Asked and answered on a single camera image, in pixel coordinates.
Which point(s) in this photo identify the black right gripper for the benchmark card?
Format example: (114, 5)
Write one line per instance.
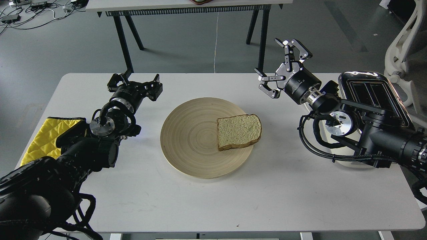
(297, 81)

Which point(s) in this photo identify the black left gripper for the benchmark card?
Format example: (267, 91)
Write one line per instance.
(132, 94)

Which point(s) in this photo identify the slice of brown bread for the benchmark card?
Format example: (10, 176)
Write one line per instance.
(238, 131)

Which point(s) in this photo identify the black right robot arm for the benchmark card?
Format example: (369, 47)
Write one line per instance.
(268, 84)

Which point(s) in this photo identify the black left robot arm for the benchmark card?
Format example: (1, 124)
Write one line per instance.
(44, 194)

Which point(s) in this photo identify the cream and chrome toaster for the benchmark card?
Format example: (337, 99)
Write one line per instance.
(362, 112)

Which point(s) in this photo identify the round wooden plate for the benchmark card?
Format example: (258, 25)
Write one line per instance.
(189, 139)

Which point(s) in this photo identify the background table with black legs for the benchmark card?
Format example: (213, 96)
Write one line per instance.
(129, 8)

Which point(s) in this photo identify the yellow quilted cloth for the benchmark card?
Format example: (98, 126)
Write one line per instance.
(43, 144)

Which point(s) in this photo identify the white office chair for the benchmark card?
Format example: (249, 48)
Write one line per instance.
(396, 66)

